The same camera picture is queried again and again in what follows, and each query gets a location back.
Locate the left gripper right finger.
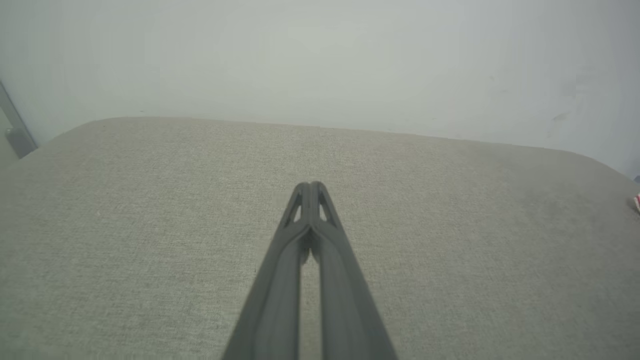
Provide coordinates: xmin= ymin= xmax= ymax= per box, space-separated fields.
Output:
xmin=310 ymin=181 xmax=399 ymax=360

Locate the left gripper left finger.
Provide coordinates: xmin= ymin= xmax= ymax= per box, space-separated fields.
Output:
xmin=222 ymin=181 xmax=312 ymax=360

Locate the grey fabric sofa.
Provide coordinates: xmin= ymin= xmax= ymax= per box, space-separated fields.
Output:
xmin=0 ymin=116 xmax=640 ymax=360

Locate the grey metal post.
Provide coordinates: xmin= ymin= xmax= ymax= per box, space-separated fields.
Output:
xmin=0 ymin=80 xmax=39 ymax=159

